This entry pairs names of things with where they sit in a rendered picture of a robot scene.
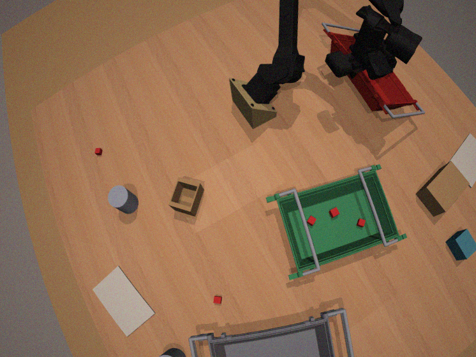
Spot grey cylinder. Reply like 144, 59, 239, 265
108, 185, 138, 214
159, 348, 186, 357

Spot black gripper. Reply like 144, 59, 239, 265
325, 33, 395, 79

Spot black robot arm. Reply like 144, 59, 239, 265
242, 0, 422, 104

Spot teal cube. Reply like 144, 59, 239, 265
446, 229, 476, 261

